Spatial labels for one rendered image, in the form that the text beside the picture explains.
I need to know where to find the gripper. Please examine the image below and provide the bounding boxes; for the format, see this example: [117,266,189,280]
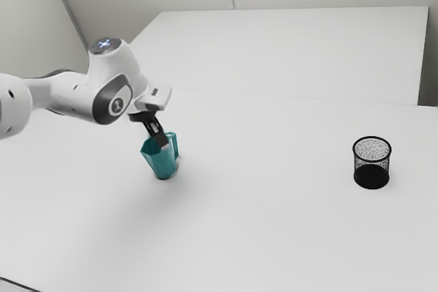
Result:
[128,108,168,151]

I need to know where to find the black mesh pen holder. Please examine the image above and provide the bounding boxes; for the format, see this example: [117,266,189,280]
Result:
[352,136,392,190]

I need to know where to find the teal faceted mug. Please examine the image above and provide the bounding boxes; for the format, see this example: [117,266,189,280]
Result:
[140,131,180,181]

